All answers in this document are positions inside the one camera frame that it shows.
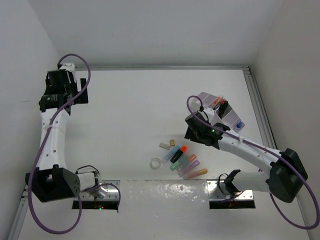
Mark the grey eraser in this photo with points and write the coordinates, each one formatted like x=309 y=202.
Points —
x=164 y=146

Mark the green highlighter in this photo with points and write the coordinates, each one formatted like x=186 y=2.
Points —
x=179 y=162

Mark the black orange highlighter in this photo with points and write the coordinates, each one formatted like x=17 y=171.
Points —
x=178 y=154

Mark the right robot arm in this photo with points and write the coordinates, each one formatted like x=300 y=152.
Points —
x=281 y=172

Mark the orange pastel highlighter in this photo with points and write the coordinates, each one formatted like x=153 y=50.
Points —
x=191 y=158

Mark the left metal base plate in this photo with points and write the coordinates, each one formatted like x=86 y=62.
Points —
x=107 y=192

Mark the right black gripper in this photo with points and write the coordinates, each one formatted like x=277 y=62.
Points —
x=189 y=135

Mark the tan eraser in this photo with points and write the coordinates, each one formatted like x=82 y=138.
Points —
x=172 y=142

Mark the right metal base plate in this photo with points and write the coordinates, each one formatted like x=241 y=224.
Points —
x=217 y=194

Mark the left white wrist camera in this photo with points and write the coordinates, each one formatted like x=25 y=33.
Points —
x=68 y=67

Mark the blue highlighter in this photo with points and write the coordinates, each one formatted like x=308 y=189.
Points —
x=170 y=154

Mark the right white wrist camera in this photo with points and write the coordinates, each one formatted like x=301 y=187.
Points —
x=208 y=115

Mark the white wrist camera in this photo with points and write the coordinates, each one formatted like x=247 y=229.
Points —
x=208 y=115
x=68 y=67

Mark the yellow pink highlighter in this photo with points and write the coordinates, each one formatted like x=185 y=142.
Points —
x=195 y=174

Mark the clear tape roll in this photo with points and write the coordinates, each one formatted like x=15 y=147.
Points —
x=155 y=163

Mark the metal base plate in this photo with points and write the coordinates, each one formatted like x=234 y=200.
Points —
x=217 y=194
x=107 y=192

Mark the pink pen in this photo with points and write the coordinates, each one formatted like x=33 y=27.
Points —
x=215 y=107

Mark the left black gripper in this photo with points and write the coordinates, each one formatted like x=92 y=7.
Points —
x=81 y=99

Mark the white pink compartment organizer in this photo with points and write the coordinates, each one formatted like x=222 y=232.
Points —
x=216 y=109

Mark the small black scissors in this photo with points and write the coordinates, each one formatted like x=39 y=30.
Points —
x=222 y=109

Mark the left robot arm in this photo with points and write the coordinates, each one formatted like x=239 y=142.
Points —
x=52 y=180

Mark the purple highlighter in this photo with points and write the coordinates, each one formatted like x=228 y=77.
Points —
x=188 y=168

